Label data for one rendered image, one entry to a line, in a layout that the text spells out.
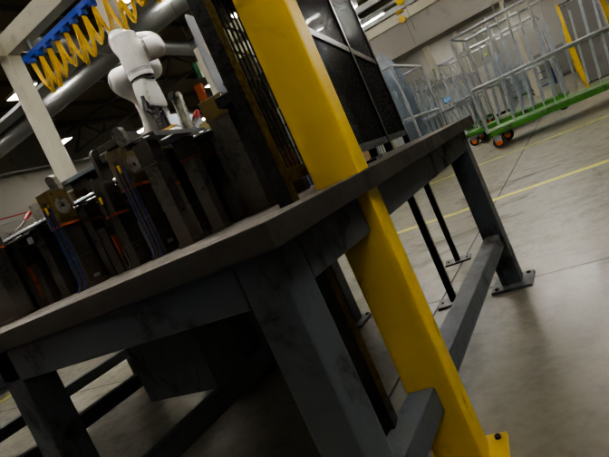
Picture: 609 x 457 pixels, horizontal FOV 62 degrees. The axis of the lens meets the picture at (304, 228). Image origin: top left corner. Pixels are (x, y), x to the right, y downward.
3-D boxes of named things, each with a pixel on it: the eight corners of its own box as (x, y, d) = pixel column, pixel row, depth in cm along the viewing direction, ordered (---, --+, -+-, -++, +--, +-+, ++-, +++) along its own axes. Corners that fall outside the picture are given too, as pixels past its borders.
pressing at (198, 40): (228, 118, 155) (181, 14, 153) (244, 117, 166) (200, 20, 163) (230, 117, 155) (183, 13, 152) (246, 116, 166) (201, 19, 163)
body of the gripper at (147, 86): (142, 83, 175) (157, 113, 176) (124, 82, 166) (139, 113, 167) (159, 73, 172) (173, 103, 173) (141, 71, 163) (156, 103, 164)
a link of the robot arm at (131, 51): (154, 70, 174) (129, 80, 172) (138, 34, 173) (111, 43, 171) (152, 62, 166) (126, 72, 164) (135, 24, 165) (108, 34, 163)
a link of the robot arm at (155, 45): (156, 45, 195) (171, 58, 170) (116, 59, 191) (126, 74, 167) (147, 21, 190) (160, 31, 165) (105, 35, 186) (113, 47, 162)
